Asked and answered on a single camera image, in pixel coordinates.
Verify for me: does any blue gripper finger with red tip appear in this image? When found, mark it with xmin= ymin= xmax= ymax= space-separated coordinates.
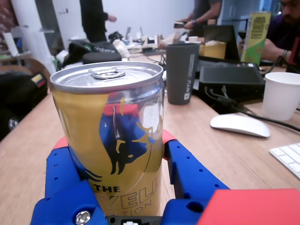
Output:
xmin=30 ymin=136 xmax=107 ymax=225
xmin=162 ymin=129 xmax=232 ymax=201

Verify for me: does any yellow Red Bull can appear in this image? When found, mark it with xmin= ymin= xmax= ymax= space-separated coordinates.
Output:
xmin=49 ymin=60 xmax=165 ymax=218

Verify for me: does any bare forearm with wristband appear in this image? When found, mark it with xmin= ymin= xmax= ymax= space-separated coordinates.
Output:
xmin=260 ymin=38 xmax=291 ymax=62

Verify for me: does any white computer mouse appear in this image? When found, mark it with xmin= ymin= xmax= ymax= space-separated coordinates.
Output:
xmin=210 ymin=113 xmax=271 ymax=138

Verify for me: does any black backpack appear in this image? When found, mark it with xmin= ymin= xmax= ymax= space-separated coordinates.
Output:
xmin=0 ymin=71 xmax=49 ymax=143

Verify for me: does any white keyboard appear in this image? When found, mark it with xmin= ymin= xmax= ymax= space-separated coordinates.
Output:
xmin=269 ymin=142 xmax=300 ymax=180

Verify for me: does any dark grey tumbler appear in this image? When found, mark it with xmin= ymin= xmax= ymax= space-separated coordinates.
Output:
xmin=165 ymin=43 xmax=200 ymax=105

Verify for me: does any black electronics box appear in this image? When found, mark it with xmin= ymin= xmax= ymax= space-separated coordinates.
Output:
xmin=198 ymin=65 xmax=267 ymax=100

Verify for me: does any white paper cup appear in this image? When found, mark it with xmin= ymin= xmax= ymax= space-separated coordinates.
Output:
xmin=261 ymin=71 xmax=300 ymax=121

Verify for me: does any yellow cardboard box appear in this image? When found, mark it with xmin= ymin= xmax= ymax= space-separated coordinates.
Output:
xmin=198 ymin=40 xmax=227 ymax=59

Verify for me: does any black bag with white print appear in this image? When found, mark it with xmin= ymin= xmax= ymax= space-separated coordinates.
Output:
xmin=67 ymin=40 xmax=121 ymax=64

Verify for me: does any green and yellow carton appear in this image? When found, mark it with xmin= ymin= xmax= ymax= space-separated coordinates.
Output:
xmin=240 ymin=11 xmax=272 ymax=66

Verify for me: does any person in black clothes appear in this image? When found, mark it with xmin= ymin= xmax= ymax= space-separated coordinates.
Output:
xmin=79 ymin=0 xmax=118 ymax=43

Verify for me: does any person in grey shirt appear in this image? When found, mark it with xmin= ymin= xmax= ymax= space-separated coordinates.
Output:
xmin=180 ymin=0 xmax=223 ymax=31

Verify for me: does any person in purple shirt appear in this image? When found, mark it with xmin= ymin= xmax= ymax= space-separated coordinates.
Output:
xmin=266 ymin=0 xmax=300 ymax=54

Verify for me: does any black cable bundle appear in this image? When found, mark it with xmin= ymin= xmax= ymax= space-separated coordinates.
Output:
xmin=203 ymin=85 xmax=249 ymax=114

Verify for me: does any long black cable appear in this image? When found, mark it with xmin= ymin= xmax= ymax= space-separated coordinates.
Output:
xmin=231 ymin=104 xmax=300 ymax=132

